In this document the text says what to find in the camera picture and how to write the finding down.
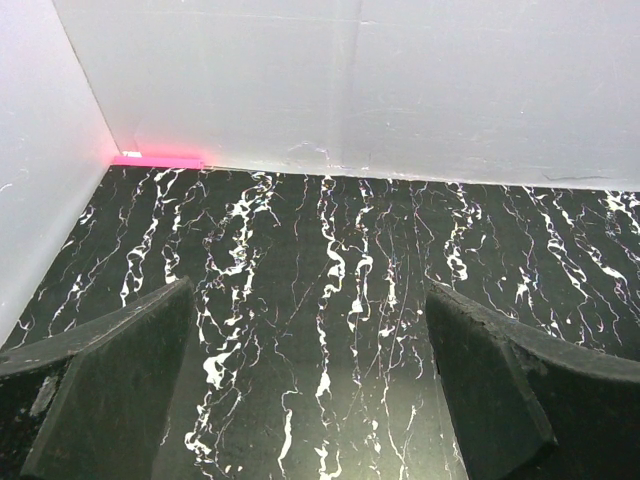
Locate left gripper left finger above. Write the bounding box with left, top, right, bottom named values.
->
left=1, top=277, right=195, bottom=479

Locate pink LED strip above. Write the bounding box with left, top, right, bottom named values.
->
left=112, top=151, right=206, bottom=170

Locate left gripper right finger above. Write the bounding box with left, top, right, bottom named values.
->
left=425, top=283, right=639, bottom=479

